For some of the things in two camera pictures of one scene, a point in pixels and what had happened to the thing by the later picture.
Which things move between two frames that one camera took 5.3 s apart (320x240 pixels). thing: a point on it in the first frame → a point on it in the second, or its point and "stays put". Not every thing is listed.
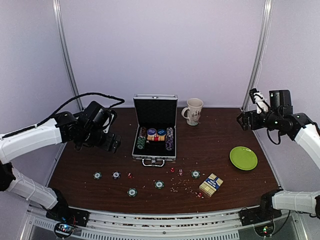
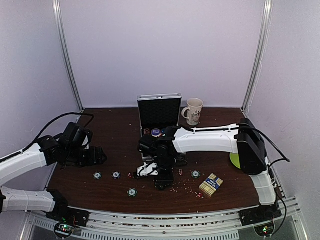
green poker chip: [132, 192] stays put
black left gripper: [115, 144] → [95, 158]
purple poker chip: [116, 175] stays put
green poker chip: [195, 174] stays put
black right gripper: [245, 115] → [167, 181]
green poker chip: [97, 175] stays put
